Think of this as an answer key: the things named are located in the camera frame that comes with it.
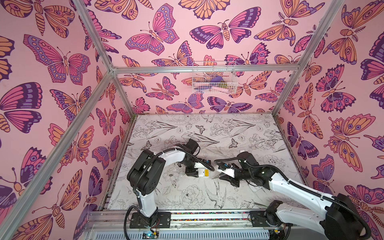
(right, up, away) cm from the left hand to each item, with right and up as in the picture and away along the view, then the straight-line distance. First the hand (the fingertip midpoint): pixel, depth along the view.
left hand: (198, 168), depth 91 cm
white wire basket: (+4, +61, +5) cm, 61 cm away
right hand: (+12, +1, -12) cm, 17 cm away
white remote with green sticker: (+3, -2, -3) cm, 5 cm away
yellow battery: (+5, -2, -2) cm, 6 cm away
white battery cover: (+30, +9, +9) cm, 32 cm away
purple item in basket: (+13, +56, +4) cm, 57 cm away
